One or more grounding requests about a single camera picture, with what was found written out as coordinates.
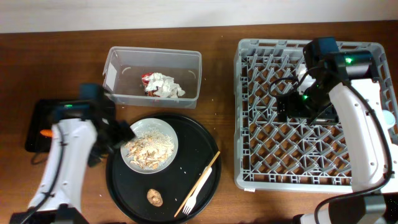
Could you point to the grey dishwasher rack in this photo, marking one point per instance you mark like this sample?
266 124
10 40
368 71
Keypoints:
291 156

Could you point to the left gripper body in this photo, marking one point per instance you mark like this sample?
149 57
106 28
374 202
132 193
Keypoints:
107 132

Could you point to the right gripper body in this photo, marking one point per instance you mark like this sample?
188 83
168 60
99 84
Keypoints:
308 105

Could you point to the brown mushroom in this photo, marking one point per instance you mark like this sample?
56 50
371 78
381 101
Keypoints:
154 198

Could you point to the light blue cup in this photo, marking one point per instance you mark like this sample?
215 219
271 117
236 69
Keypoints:
388 120

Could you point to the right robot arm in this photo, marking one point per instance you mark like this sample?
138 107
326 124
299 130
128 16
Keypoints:
348 83

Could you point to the grey plate with food scraps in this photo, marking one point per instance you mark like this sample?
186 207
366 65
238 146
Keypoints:
154 147

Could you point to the white tissue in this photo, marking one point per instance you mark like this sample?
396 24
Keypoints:
163 82

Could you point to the wooden chopstick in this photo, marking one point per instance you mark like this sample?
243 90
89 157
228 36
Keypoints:
196 184

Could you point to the white plastic fork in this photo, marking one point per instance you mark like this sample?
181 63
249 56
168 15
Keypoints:
191 202

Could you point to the orange carrot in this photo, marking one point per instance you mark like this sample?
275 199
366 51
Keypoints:
46 133

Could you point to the black round tray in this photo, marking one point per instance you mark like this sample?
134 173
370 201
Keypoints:
196 148

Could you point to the clear plastic bin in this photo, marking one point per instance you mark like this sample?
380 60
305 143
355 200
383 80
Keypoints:
125 67

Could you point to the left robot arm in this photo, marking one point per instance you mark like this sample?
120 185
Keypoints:
77 128

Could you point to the black rectangular tray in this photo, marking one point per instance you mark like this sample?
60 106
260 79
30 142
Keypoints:
41 119

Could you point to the white napkin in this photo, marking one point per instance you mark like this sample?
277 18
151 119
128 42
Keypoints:
173 91

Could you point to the red snack wrapper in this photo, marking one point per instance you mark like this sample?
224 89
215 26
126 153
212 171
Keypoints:
151 85

